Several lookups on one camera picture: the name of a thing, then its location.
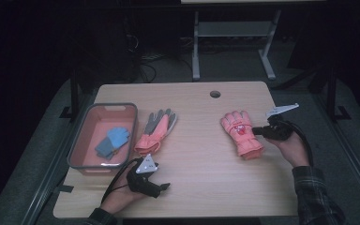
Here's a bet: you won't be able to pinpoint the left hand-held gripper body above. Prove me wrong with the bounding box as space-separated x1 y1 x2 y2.
126 153 164 199

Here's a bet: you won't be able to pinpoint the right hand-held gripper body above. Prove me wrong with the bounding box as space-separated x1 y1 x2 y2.
262 102 300 142

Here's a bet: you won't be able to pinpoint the pink padded ski glove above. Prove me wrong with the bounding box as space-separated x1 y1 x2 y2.
219 110 265 161

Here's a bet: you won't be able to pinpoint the blue knit glove monster face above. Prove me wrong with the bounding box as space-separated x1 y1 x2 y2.
94 126 131 161

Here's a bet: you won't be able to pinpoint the pink basket with grey rim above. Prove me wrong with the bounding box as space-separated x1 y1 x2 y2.
67 102 139 175

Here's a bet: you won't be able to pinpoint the person's right hand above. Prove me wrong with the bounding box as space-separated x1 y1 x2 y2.
265 130 311 169

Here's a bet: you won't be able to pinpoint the person's left hand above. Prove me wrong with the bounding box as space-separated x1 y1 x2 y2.
99 172 149 216

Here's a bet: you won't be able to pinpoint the pink and grey work glove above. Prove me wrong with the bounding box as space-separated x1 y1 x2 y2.
133 108 178 157

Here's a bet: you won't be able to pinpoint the black metal stand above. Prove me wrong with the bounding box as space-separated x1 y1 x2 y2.
59 59 81 124
324 60 353 124

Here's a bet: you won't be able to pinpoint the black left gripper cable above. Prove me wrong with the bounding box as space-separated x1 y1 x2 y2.
100 157 140 204

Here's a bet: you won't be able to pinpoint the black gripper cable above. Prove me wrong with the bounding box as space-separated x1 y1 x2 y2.
100 157 140 204
287 122 315 167

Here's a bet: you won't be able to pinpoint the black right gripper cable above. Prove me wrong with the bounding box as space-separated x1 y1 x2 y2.
287 122 315 167

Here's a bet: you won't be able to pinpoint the black floor cables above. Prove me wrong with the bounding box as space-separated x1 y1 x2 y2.
135 51 167 84

